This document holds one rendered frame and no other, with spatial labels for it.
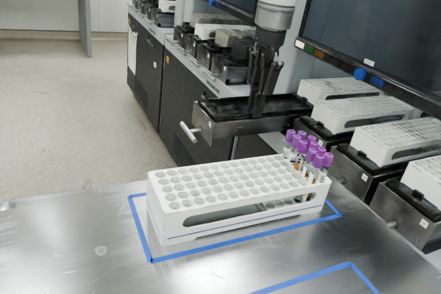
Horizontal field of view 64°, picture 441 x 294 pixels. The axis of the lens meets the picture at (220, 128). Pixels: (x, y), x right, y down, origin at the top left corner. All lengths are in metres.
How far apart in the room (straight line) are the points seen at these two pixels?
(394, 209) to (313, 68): 0.56
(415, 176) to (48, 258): 0.68
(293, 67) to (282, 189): 0.65
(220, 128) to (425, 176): 0.47
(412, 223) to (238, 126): 0.45
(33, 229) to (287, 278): 0.36
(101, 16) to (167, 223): 4.01
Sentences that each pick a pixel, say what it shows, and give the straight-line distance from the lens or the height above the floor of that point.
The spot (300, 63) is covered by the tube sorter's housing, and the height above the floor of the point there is 0.91.
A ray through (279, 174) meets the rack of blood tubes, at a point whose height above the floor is 0.88.
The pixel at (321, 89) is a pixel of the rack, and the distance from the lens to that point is 1.11.
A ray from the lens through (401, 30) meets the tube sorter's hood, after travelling 0.88.
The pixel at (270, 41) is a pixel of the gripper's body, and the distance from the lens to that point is 0.87.
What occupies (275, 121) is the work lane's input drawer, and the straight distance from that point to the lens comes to 1.00.
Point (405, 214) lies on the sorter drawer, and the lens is 0.82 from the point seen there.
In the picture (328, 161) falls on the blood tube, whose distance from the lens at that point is 0.59.
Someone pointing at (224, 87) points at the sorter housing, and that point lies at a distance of 1.35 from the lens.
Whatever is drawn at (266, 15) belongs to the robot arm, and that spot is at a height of 1.08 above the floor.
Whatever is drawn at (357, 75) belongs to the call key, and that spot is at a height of 0.98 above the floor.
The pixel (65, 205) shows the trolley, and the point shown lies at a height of 0.82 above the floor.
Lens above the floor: 1.21
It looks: 28 degrees down
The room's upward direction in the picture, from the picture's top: 9 degrees clockwise
